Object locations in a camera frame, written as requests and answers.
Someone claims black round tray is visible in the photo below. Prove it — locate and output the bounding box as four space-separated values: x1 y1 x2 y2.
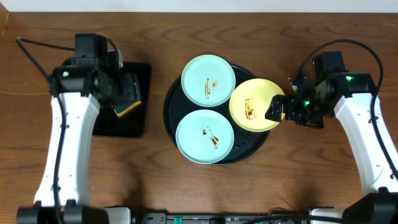
163 78 269 165

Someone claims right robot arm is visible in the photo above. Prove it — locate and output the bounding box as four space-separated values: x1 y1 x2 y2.
265 52 397 223

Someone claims yellow plate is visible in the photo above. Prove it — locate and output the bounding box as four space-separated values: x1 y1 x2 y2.
229 78 285 132

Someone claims green and yellow sponge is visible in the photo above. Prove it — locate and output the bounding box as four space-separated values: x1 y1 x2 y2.
113 100 142 118

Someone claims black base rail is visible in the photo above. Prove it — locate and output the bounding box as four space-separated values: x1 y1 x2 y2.
104 206 344 224

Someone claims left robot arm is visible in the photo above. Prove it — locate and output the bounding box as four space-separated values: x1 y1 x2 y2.
16 34 142 223

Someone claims black rectangular tray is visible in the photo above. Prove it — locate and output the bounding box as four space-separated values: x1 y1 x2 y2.
62 61 152 139

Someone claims left black cable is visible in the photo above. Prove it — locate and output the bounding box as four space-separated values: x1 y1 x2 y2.
16 36 77 224

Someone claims light blue plate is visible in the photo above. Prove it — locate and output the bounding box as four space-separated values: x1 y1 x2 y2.
175 110 234 164
181 54 236 107

